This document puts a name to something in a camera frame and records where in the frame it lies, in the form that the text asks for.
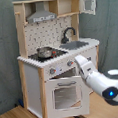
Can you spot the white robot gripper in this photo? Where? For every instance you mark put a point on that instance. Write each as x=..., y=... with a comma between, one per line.
x=85, y=66

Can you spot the white oven door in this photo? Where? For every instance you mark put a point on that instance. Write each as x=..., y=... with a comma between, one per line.
x=67, y=97

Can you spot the white microwave door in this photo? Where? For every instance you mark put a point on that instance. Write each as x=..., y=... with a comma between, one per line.
x=88, y=6

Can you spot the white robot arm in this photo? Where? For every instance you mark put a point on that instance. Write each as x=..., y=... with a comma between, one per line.
x=104, y=85

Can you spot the wooden toy kitchen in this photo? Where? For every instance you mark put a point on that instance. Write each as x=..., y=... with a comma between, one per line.
x=34, y=74

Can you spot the white fridge door with dispenser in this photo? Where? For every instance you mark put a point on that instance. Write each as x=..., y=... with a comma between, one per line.
x=89, y=57

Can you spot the right red stove knob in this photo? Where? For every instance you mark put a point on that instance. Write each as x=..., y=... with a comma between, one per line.
x=70, y=63

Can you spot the red stove knob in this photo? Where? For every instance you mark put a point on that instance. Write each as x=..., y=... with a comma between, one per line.
x=52, y=71
x=70, y=63

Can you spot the grey toy sink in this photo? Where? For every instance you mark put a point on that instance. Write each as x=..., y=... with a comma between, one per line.
x=73, y=45

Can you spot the black toy stovetop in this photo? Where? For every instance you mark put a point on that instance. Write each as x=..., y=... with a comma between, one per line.
x=55, y=53

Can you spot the black toy faucet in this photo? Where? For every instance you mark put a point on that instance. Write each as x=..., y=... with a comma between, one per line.
x=65, y=39

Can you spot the left red stove knob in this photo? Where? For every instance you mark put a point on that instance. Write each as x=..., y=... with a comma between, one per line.
x=52, y=71

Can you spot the silver toy pot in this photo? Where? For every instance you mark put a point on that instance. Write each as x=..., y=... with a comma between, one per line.
x=44, y=52

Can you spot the grey range hood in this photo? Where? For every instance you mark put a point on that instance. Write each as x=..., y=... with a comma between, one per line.
x=41, y=14

